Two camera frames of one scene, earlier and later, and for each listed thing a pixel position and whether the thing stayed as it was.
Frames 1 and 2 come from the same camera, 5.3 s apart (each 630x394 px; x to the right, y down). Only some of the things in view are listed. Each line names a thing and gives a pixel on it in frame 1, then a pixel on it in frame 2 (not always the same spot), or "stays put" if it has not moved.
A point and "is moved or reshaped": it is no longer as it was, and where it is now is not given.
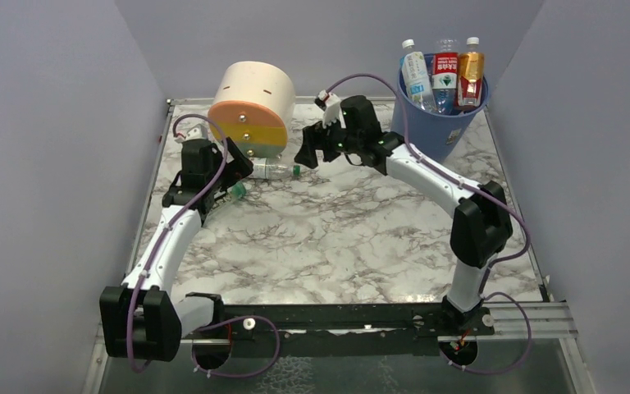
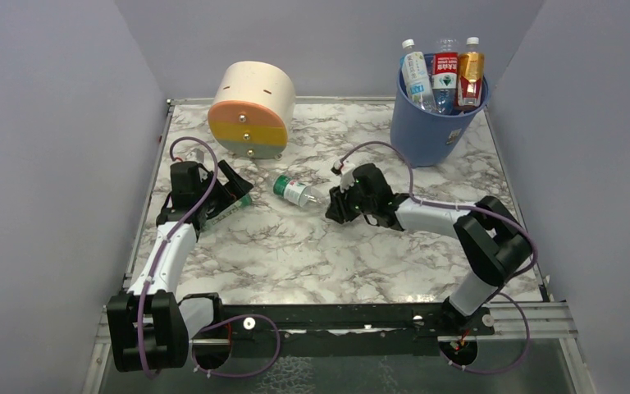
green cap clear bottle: x=268 y=168 → x=298 y=193
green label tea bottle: x=238 y=190 is moved or reshaped
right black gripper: x=321 y=140 → x=342 y=200
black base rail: x=329 y=330 stays put
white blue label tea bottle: x=417 y=82 stays put
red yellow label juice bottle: x=470 y=66 stays put
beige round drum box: x=254 y=103 stays put
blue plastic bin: x=431 y=135 stays put
